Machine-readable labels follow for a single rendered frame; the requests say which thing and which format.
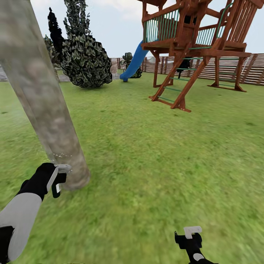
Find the garden chair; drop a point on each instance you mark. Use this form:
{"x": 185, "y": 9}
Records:
{"x": 114, "y": 69}

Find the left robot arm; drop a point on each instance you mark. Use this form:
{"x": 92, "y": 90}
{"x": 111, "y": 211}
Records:
{"x": 17, "y": 218}

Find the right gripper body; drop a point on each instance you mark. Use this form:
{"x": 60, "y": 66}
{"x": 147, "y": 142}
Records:
{"x": 184, "y": 243}

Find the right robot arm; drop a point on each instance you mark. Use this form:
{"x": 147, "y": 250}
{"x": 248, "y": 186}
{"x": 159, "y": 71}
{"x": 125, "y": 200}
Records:
{"x": 191, "y": 241}

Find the pesticide atomizer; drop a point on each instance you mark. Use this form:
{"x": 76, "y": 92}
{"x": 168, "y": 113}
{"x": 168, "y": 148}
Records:
{"x": 55, "y": 190}

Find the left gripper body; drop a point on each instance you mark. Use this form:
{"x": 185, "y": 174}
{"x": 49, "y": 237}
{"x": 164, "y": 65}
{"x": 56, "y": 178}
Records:
{"x": 61, "y": 178}

